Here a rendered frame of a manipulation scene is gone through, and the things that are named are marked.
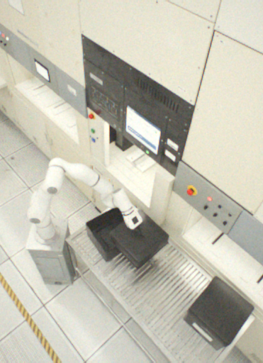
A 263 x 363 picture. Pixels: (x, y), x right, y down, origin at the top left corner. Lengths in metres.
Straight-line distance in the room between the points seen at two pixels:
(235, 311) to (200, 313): 0.21
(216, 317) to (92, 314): 1.31
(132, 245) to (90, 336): 1.15
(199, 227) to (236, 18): 1.54
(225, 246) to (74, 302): 1.46
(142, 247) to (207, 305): 0.52
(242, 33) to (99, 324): 2.46
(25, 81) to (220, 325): 2.97
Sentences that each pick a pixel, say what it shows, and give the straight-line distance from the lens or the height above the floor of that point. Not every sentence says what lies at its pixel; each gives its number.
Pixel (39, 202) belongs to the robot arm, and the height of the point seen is 1.26.
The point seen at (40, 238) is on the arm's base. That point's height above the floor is 0.77.
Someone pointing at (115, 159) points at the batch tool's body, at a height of 0.87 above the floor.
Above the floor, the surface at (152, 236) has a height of 1.06.
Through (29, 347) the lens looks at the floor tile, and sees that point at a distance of 3.01.
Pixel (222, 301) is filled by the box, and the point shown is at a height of 1.01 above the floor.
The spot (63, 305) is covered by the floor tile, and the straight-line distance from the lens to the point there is 3.04.
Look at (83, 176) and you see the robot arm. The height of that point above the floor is 1.53.
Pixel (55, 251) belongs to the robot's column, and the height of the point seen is 0.74.
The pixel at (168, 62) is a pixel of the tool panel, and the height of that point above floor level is 2.09.
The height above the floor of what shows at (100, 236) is 0.77.
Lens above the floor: 2.89
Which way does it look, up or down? 53 degrees down
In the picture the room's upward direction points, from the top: 3 degrees clockwise
